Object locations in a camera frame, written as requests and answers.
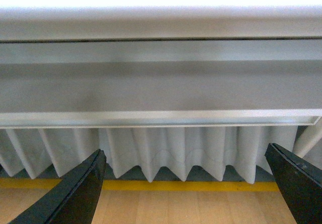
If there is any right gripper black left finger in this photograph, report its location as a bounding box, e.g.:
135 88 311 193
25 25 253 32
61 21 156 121
10 149 106 223

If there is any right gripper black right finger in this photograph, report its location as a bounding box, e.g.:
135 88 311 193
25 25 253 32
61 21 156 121
265 143 321 223

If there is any yellow floor tape line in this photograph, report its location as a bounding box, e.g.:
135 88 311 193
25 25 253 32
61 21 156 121
1 178 279 192

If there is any grey metal table frame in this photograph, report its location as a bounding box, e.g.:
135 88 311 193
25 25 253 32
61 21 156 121
1 5 321 129

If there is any white pleated curtain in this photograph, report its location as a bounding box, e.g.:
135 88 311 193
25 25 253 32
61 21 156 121
0 126 322 185

